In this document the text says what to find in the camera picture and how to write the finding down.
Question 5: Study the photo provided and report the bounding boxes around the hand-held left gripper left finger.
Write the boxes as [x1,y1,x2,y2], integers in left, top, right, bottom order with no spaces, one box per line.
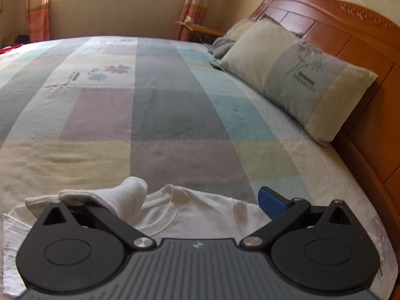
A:
[42,201,157,252]

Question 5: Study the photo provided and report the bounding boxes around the pastel striped pillow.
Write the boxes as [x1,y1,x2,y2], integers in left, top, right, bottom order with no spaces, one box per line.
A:
[219,17,379,146]

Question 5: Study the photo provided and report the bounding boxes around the wooden bedside shelf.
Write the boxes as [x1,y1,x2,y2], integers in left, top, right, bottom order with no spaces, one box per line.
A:
[175,19,226,43]

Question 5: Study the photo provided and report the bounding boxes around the wooden headboard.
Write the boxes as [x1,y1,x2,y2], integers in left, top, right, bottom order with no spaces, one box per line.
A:
[247,0,400,226]

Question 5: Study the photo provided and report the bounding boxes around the bed with patchwork sheet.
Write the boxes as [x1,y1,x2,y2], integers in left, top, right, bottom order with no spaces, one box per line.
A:
[0,36,394,288]

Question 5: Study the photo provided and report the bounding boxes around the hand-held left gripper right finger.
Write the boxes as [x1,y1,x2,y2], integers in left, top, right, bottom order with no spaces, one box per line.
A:
[239,186,354,252]

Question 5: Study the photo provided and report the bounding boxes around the pink orange curtain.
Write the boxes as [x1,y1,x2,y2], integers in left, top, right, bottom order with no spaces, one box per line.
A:
[176,0,214,42]
[26,0,51,43]

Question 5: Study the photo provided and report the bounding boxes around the grey cloth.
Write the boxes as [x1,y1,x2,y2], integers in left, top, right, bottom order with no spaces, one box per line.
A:
[208,36,237,61]

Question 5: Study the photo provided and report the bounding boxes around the white printed t-shirt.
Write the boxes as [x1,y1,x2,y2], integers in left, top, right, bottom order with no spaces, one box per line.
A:
[3,176,273,299]

